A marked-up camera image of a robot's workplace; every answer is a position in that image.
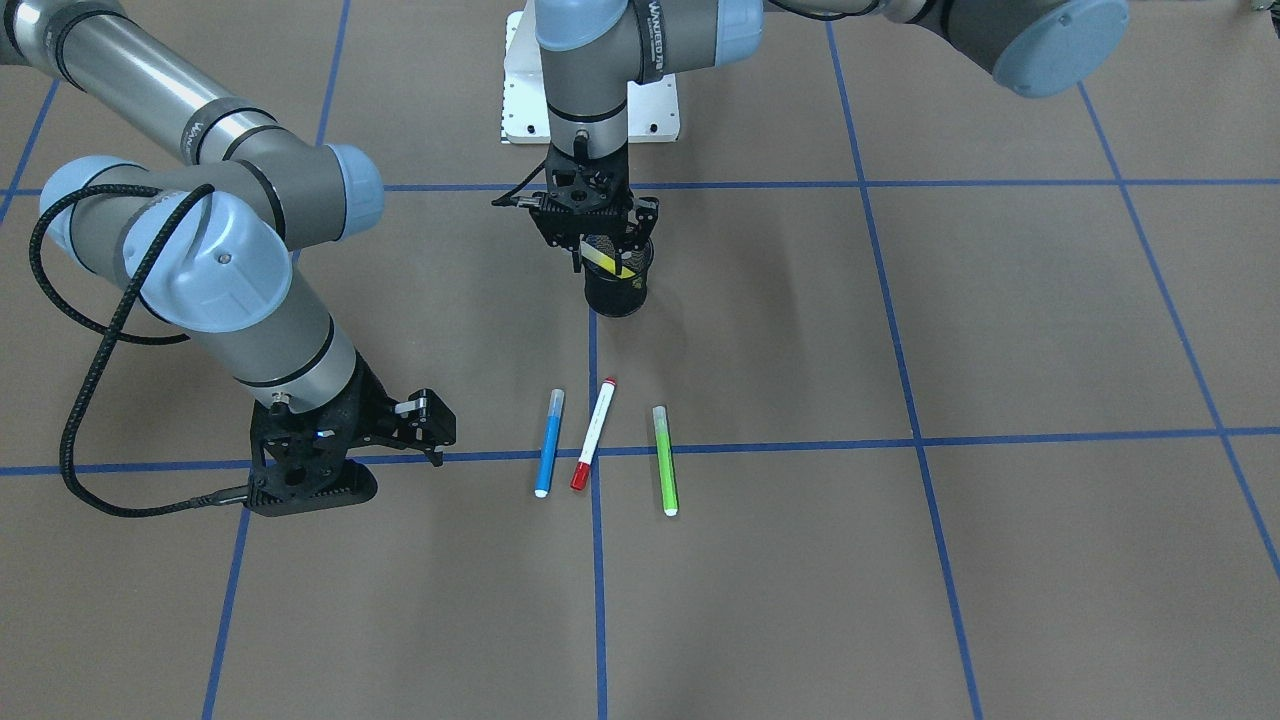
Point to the yellow highlighter pen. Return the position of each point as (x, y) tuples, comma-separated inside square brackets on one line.
[(605, 262)]

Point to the blue highlighter pen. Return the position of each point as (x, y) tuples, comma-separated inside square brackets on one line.
[(549, 444)]

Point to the black mesh pen cup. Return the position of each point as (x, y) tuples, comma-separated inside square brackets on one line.
[(611, 296)]

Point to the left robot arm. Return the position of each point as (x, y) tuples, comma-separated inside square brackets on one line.
[(591, 51)]

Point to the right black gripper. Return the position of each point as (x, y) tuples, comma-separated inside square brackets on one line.
[(372, 412)]

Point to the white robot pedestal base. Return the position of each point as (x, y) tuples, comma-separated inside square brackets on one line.
[(531, 110)]

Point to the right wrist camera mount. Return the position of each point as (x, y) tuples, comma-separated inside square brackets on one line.
[(299, 463)]

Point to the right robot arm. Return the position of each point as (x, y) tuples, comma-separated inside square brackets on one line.
[(203, 254)]

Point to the green highlighter pen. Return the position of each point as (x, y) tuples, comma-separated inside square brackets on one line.
[(666, 462)]

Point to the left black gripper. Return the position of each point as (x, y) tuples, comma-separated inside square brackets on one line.
[(641, 218)]

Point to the red and white marker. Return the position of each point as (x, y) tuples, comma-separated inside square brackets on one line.
[(581, 475)]

